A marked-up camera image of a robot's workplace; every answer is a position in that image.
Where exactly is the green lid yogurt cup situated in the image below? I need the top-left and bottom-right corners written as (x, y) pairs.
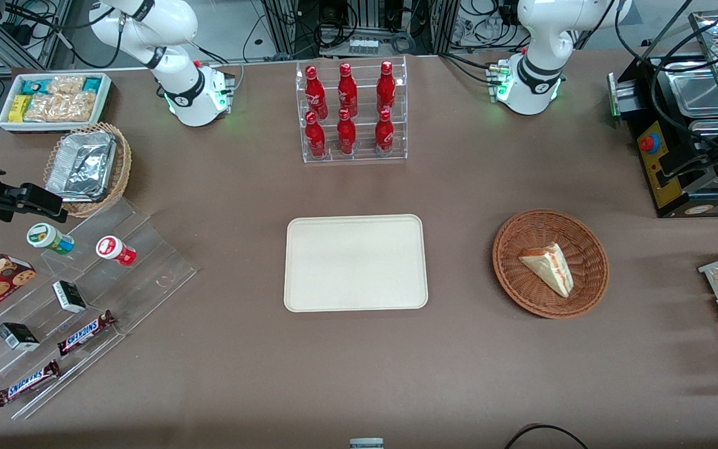
top-left (27, 223), bottom-right (75, 255)

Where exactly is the clear cracker bag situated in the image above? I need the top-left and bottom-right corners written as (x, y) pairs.
top-left (24, 92), bottom-right (97, 122)
top-left (47, 76), bottom-right (85, 95)

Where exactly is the aluminium foil tray stack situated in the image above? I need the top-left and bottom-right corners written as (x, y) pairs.
top-left (45, 131), bottom-right (118, 201)

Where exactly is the clear acrylic bottle rack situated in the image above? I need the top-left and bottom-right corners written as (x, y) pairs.
top-left (295, 55), bottom-right (408, 164)

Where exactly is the white rectangular snack container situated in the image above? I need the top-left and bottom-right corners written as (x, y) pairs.
top-left (0, 72), bottom-right (112, 133)

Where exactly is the red cola bottle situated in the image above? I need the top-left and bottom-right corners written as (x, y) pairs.
top-left (305, 65), bottom-right (328, 119)
top-left (376, 60), bottom-right (396, 116)
top-left (305, 111), bottom-right (327, 158)
top-left (337, 109), bottom-right (357, 155)
top-left (375, 109), bottom-right (395, 154)
top-left (337, 62), bottom-right (358, 118)

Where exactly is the tan wicker basket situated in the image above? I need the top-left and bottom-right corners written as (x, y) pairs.
top-left (43, 122), bottom-right (132, 218)

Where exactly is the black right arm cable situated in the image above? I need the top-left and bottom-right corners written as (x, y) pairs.
top-left (4, 0), bottom-right (154, 70)

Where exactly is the black looped cable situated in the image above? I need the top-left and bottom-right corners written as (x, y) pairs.
top-left (504, 424), bottom-right (590, 449)

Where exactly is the beige plastic tray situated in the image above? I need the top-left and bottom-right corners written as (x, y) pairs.
top-left (284, 214), bottom-right (429, 312)

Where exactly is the red lid yogurt cup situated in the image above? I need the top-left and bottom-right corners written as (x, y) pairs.
top-left (96, 236), bottom-right (137, 267)

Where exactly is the clear acrylic step display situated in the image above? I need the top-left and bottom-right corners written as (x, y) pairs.
top-left (0, 196), bottom-right (198, 420)

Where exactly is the small dark green box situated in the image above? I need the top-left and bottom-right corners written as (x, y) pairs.
top-left (0, 322), bottom-right (41, 351)
top-left (52, 281), bottom-right (87, 314)

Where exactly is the triangular sandwich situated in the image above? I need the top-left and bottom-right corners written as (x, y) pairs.
top-left (518, 242), bottom-right (575, 298)

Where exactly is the Snickers chocolate bar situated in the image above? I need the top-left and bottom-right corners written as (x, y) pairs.
top-left (0, 360), bottom-right (60, 407)
top-left (57, 310), bottom-right (117, 356)

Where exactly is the brown round wicker basket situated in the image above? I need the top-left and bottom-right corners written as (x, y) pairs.
top-left (492, 209), bottom-right (610, 319)

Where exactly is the black food warmer machine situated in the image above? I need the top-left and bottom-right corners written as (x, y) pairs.
top-left (607, 9), bottom-right (718, 219)

